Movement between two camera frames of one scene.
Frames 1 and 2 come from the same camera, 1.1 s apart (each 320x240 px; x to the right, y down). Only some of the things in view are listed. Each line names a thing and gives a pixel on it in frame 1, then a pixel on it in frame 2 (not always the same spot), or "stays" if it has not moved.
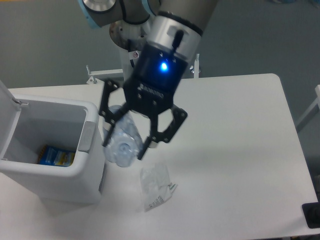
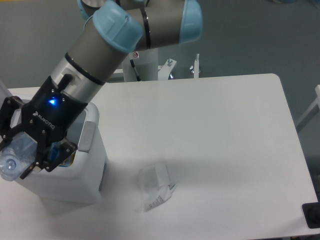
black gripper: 157,73 to 52,111
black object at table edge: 311,212 stays
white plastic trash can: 27,123 stays
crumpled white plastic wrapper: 156,186 stays
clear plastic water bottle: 124,146 to 17,156
